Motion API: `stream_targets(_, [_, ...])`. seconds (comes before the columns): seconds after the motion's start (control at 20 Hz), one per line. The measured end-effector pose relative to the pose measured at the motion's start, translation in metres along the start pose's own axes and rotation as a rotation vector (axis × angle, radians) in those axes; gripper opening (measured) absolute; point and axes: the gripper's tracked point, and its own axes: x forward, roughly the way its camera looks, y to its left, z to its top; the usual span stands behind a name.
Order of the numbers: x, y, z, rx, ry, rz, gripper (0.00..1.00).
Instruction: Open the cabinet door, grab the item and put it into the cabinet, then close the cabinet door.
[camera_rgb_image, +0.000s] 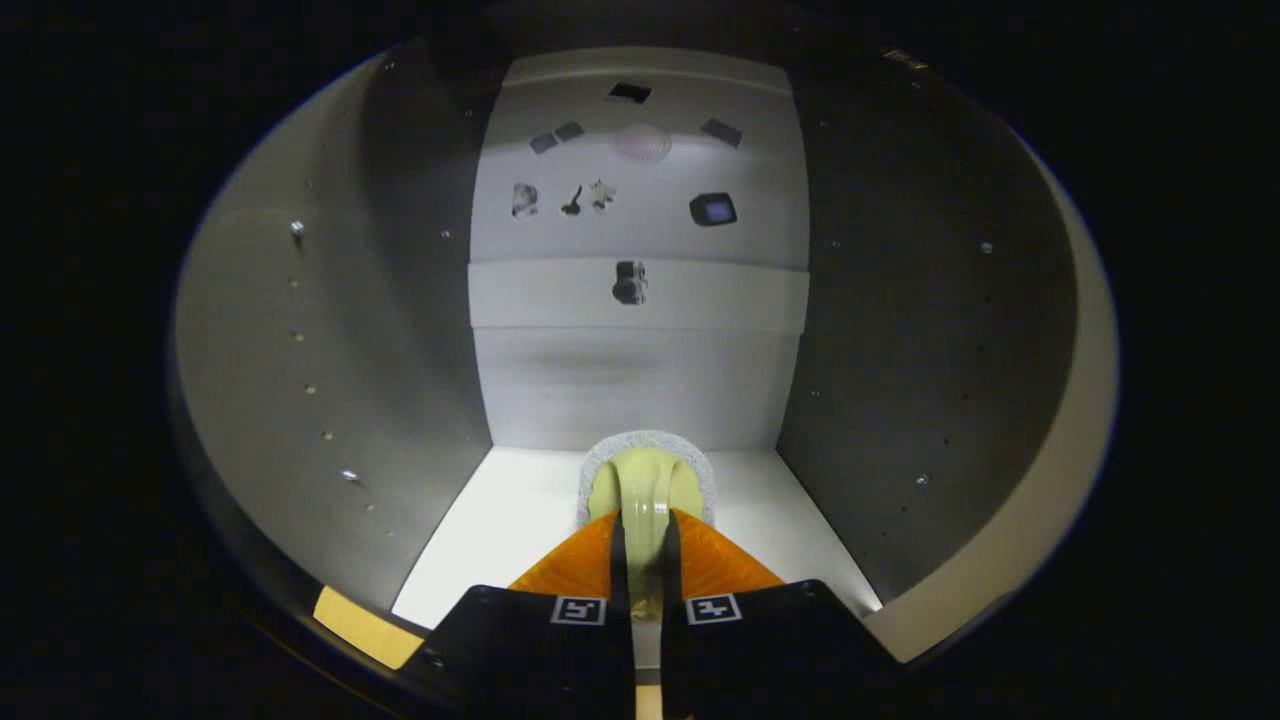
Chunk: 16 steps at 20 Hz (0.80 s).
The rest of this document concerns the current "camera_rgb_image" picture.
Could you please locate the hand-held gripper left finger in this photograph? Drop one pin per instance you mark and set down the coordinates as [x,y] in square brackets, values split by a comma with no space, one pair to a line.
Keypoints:
[520,660]

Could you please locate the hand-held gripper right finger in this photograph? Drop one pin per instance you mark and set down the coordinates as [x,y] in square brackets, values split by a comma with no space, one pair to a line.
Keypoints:
[770,660]

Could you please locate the dark grey cabinet body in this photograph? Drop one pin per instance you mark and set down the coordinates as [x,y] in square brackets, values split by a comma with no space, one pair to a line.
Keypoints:
[380,350]

